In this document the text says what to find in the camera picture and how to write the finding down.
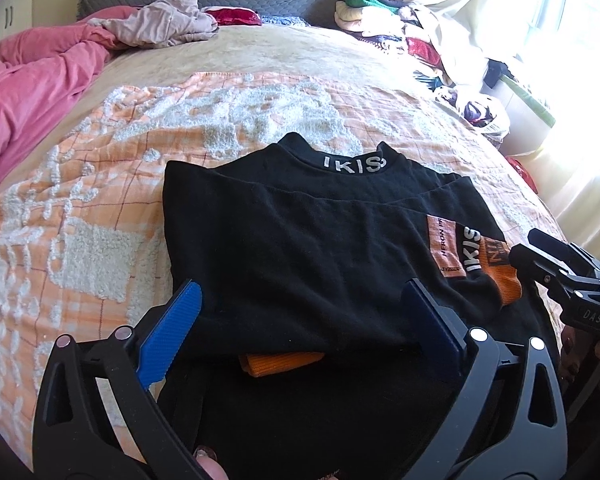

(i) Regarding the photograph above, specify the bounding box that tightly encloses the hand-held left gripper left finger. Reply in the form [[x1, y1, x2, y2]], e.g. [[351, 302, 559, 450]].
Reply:
[[32, 280, 216, 480]]

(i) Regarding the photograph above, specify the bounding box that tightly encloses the orange checked fleece blanket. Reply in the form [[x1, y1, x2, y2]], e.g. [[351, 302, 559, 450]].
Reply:
[[0, 71, 571, 467]]

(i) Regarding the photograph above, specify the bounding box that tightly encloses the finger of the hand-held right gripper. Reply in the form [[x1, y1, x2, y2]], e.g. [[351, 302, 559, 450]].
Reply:
[[527, 228, 589, 262], [509, 243, 579, 302]]

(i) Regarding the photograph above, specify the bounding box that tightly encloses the dark garment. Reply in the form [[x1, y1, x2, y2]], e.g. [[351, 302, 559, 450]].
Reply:
[[482, 60, 512, 89]]

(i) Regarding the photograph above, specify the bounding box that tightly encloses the red plastic bag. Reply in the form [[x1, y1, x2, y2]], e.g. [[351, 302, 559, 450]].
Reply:
[[505, 156, 539, 194]]

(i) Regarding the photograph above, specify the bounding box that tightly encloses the white bag of clothes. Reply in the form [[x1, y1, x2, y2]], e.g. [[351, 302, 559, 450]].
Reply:
[[452, 87, 511, 144]]

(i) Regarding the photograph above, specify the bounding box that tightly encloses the pink duvet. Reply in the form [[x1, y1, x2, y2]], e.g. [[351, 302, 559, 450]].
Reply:
[[0, 5, 147, 207]]

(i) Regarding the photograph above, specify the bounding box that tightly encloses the mauve crumpled garment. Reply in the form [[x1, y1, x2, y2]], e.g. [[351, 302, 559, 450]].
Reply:
[[87, 0, 219, 51]]

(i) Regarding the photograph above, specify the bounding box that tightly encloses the bed with beige sheet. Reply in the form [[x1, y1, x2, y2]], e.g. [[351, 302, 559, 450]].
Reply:
[[0, 22, 581, 480]]

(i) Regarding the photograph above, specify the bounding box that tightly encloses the white curtain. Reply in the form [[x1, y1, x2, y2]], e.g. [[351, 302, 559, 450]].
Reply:
[[405, 0, 600, 126]]

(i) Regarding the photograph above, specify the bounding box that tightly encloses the red shiny cloth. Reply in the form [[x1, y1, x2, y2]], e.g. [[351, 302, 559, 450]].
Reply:
[[202, 6, 264, 26]]

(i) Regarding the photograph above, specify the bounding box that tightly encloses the person's left hand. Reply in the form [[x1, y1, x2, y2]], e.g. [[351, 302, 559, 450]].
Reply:
[[192, 445, 229, 480]]

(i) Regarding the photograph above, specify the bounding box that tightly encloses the blue patterned cloth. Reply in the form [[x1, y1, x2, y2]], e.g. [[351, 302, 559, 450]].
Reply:
[[260, 14, 307, 27]]

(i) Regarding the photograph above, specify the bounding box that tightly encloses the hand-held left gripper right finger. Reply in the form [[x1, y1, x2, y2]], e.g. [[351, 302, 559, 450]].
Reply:
[[402, 277, 569, 480]]

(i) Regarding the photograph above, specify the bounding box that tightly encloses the black sweater with orange cuffs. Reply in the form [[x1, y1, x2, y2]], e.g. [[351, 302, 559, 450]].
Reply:
[[157, 132, 561, 480]]

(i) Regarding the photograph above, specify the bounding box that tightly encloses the pile of mixed clothes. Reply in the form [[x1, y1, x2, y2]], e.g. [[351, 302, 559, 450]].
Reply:
[[335, 0, 462, 92]]

